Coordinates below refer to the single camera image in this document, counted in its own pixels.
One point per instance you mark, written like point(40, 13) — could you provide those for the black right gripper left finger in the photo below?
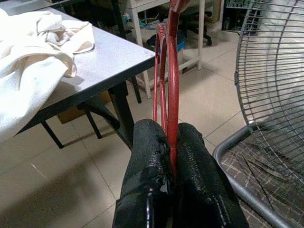
point(147, 166)

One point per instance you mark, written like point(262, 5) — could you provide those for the white t-shirt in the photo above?
point(28, 95)

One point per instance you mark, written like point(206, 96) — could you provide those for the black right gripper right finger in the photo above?
point(199, 180)

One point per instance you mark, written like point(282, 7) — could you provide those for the black office chair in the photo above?
point(190, 21)

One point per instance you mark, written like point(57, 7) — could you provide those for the white metal shelf frame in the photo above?
point(202, 35)

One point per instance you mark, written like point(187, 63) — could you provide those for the off-white crumpled garment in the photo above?
point(66, 33)

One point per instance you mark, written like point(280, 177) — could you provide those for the dark patterned floor mat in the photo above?
point(237, 164)

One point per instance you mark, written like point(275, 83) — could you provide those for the blue plastic box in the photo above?
point(181, 42)

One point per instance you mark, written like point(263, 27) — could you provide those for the small brown cardboard box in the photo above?
point(71, 115)

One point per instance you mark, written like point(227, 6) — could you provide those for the white folding table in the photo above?
point(114, 59)

